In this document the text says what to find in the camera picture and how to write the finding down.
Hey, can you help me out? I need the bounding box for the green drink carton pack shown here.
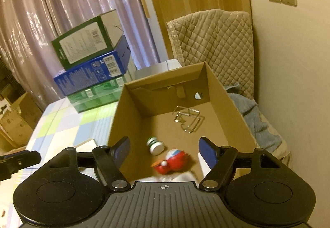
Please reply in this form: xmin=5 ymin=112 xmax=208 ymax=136
xmin=66 ymin=59 xmax=138 ymax=113

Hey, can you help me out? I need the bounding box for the checkered bedsheet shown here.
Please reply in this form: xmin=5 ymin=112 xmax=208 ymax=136
xmin=20 ymin=99 xmax=122 ymax=228

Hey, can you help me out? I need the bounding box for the blue carton box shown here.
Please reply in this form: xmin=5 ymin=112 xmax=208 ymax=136
xmin=53 ymin=35 xmax=132 ymax=96

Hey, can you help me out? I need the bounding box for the dark green carton box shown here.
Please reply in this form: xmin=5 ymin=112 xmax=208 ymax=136
xmin=50 ymin=10 xmax=125 ymax=70

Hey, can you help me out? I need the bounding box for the red round toy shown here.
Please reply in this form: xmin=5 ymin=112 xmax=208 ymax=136
xmin=150 ymin=149 xmax=193 ymax=175

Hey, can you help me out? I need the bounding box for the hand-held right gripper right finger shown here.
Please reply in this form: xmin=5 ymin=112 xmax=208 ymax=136
xmin=198 ymin=136 xmax=282 ymax=191

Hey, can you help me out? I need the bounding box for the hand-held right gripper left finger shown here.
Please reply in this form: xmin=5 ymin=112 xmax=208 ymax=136
xmin=49 ymin=136 xmax=131 ymax=191

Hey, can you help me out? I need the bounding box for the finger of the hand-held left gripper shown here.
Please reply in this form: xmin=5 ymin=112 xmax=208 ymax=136
xmin=0 ymin=150 xmax=42 ymax=181

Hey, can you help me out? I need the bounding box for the small green white bottle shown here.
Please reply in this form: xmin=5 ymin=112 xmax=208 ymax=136
xmin=145 ymin=136 xmax=165 ymax=155

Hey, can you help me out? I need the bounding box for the blue towel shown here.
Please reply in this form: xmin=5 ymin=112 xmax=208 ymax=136
xmin=226 ymin=83 xmax=283 ymax=152

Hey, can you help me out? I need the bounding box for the beige quilted cushion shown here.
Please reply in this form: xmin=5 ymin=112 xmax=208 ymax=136
xmin=166 ymin=10 xmax=255 ymax=100

